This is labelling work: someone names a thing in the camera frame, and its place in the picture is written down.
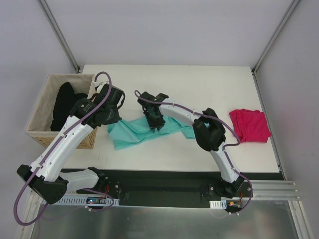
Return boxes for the teal t-shirt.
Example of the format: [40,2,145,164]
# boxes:
[107,117,195,150]

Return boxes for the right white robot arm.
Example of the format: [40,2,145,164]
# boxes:
[135,90,245,198]

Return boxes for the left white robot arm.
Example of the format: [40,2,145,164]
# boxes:
[17,84,125,205]

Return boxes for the black garment in basket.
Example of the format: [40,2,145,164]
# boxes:
[50,82,88,131]

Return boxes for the wicker laundry basket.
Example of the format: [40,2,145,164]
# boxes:
[26,74,95,147]

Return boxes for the pink folded t-shirt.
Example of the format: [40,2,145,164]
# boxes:
[229,109,272,143]

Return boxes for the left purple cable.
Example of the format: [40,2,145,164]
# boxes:
[13,71,115,226]

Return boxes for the purple cable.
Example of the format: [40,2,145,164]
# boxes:
[13,71,115,226]
[134,90,255,216]

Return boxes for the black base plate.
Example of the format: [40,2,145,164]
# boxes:
[80,170,253,208]

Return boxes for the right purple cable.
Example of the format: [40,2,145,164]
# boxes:
[134,90,255,216]

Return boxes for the left white cable duct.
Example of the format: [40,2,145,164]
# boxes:
[54,196,120,207]

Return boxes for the white cable duct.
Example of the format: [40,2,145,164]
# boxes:
[209,200,227,210]
[54,196,120,207]

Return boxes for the left aluminium corner post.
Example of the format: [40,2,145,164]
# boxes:
[37,0,81,74]

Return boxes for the aluminium corner post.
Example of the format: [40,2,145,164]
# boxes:
[251,0,301,75]
[37,0,81,74]

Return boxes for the right white cable duct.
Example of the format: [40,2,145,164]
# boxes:
[209,200,227,210]

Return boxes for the aluminium rail frame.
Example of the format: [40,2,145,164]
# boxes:
[29,175,300,201]

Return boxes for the right aluminium corner post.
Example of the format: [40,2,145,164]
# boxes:
[251,0,301,75]

